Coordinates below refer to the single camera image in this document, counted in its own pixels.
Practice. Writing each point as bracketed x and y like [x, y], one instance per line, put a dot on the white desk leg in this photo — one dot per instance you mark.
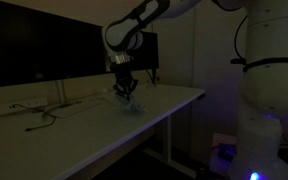
[165, 155]

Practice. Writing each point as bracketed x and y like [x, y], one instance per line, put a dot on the silver monitor stand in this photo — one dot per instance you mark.
[60, 91]

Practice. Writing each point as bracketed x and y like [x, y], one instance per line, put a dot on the light blue cloth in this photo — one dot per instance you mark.
[129, 103]

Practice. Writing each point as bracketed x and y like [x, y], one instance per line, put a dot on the large left black monitor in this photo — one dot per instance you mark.
[36, 46]

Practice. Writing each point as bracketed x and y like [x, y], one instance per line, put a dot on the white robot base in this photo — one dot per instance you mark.
[258, 143]

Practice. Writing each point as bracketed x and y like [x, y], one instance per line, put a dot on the black camera on stand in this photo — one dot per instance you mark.
[238, 61]

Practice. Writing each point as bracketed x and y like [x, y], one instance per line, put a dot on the right black monitor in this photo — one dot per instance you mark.
[142, 54]

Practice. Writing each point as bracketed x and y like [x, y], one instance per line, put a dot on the white power strip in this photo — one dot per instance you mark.
[13, 107]

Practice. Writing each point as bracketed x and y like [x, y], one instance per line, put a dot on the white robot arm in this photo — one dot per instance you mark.
[265, 84]

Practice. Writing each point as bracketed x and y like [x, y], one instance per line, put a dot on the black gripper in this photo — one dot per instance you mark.
[124, 80]

